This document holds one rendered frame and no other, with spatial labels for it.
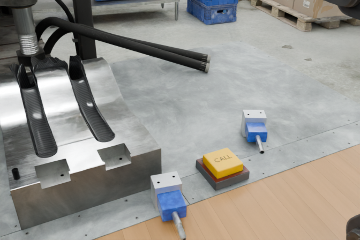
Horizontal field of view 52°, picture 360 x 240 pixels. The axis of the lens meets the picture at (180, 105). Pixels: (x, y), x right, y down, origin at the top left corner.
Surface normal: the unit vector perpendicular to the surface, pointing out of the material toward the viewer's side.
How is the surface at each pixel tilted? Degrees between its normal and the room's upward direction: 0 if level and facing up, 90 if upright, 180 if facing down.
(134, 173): 90
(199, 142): 0
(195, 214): 0
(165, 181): 0
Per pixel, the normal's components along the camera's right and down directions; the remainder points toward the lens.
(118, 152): 0.44, 0.45
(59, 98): 0.22, -0.56
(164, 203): 0.01, -0.87
